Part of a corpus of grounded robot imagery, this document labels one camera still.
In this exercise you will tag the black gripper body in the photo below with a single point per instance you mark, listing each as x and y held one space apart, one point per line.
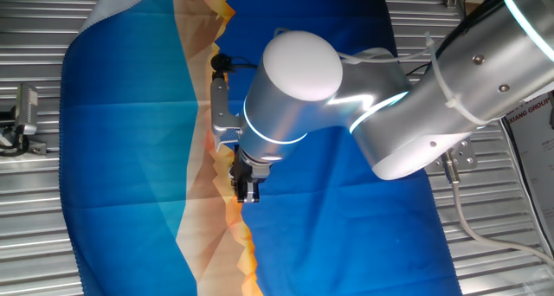
242 170

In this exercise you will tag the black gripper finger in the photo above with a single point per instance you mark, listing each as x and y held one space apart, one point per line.
253 192
239 191

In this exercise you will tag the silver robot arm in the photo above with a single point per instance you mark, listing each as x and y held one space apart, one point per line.
303 97

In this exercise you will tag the white mesh toy goal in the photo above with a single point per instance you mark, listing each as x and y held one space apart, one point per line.
229 136

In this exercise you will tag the blue mountain print cloth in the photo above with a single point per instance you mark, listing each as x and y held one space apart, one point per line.
130 157

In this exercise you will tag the printed cardboard box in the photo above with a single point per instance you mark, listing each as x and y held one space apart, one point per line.
536 149

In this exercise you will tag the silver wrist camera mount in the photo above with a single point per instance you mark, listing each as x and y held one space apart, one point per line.
220 110

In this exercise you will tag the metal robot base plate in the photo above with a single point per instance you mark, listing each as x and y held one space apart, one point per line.
467 155

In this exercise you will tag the grey camera on stand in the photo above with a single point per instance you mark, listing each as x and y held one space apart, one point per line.
27 110

